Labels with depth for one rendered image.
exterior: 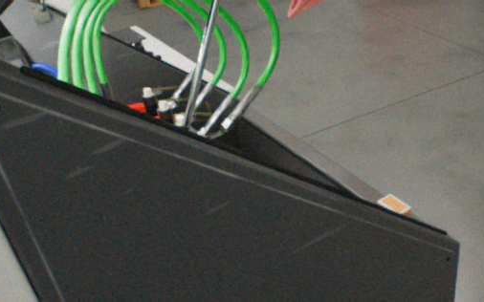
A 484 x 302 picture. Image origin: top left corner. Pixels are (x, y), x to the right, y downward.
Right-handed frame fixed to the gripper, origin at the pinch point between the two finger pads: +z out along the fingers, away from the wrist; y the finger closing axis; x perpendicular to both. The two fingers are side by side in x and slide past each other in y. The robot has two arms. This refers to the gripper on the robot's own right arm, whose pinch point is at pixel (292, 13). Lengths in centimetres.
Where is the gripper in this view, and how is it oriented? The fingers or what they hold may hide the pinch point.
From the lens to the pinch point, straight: 111.4
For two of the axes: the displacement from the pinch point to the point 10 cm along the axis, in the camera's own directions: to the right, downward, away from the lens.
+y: -7.5, -4.0, -5.2
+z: -5.9, 7.7, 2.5
